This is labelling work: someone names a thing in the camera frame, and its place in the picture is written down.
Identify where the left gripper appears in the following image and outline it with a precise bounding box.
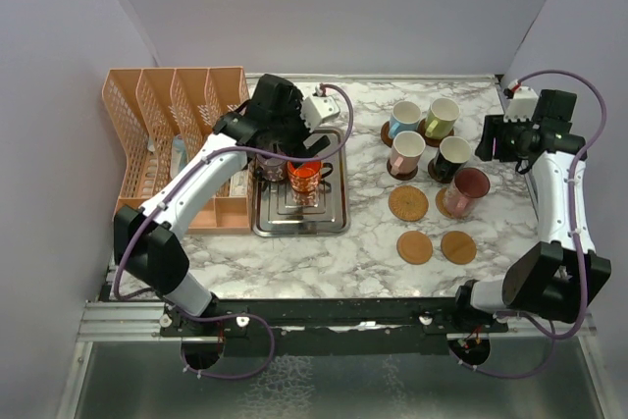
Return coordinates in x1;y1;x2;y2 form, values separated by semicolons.
271;91;331;168

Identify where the black mug white inside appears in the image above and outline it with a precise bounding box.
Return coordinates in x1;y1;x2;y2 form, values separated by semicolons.
428;136;472;183

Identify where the orange mug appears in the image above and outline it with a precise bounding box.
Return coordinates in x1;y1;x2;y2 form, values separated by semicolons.
287;161;334;193

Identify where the dusty pink mug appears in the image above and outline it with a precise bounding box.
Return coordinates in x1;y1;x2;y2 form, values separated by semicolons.
444;168;491;219

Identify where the lilac mug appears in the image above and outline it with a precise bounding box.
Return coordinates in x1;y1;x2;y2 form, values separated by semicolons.
255;154;288;183

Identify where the pale yellow mug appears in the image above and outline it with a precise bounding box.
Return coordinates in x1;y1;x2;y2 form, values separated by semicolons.
425;97;460;139

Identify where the brown ringed wooden coaster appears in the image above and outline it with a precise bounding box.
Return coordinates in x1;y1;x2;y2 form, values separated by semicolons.
380;122;393;147

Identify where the white mug pink handle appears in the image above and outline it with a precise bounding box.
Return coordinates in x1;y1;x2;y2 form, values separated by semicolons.
389;131;426;173

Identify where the dark walnut coaster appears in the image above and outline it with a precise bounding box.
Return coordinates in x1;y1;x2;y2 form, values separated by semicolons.
386;161;419;181

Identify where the light blue mug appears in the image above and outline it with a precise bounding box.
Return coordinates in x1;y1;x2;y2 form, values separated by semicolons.
388;101;422;139

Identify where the woven rattan coaster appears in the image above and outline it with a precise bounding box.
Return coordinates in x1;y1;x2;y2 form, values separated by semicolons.
435;187;458;219
388;185;429;222

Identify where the light wood grooved coaster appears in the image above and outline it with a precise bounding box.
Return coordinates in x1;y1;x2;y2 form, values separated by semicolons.
441;231;477;265

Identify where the light wood round coaster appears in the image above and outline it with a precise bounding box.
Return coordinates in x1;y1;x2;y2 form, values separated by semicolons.
396;231;433;265

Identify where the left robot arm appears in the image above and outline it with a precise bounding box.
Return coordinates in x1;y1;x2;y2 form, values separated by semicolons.
114;75;340;336

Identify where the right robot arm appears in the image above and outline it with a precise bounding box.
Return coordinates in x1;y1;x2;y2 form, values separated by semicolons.
450;86;611;332

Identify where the stainless steel tray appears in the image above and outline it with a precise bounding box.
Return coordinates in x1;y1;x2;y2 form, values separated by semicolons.
252;150;349;237

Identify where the white stationery package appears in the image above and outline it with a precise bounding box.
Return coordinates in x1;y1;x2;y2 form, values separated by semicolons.
229;171;248;197

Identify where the blue white package in organizer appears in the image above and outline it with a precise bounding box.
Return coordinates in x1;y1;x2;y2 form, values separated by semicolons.
170;134;187;179

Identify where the peach plastic file organizer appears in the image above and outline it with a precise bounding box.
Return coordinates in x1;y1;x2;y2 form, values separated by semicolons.
102;67;249;208

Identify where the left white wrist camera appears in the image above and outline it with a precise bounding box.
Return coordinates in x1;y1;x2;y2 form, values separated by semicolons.
300;95;340;131

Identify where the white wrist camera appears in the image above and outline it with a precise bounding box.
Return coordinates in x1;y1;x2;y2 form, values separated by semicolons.
300;95;340;131
504;85;539;123

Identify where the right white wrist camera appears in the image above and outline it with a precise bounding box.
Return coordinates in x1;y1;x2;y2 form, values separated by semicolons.
504;85;539;123

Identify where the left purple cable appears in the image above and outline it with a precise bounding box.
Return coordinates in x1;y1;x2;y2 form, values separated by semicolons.
111;82;355;381

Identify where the black front mounting rail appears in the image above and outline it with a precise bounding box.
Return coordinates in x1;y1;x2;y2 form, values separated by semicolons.
160;297;507;357

